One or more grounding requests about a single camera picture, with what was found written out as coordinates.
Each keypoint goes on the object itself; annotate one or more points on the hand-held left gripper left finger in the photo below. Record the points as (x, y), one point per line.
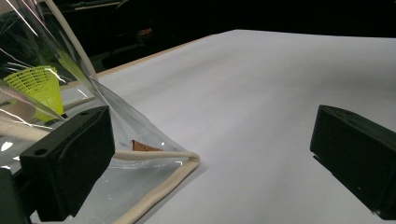
(71, 165)

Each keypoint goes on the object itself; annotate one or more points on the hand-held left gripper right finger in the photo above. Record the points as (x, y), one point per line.
(355, 149)

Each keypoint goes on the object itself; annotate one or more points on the clear plastic bag beige trim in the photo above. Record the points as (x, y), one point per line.
(137, 124)

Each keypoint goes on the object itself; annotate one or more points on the white table cover sheet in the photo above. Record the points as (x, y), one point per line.
(249, 93)

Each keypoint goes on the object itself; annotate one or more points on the yellow shuttlecock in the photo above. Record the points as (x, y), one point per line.
(37, 84)

